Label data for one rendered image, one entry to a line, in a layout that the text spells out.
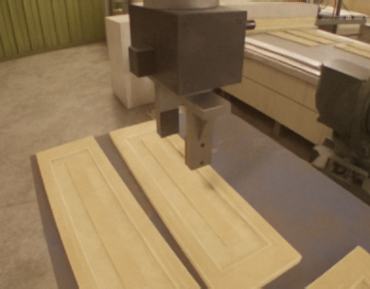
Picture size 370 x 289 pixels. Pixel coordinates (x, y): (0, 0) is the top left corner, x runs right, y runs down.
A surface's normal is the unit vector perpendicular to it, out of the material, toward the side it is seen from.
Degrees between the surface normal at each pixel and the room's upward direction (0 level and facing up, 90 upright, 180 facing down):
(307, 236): 0
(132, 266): 0
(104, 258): 11
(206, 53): 90
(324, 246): 0
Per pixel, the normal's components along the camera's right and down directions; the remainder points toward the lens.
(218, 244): -0.17, -0.76
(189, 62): 0.49, 0.48
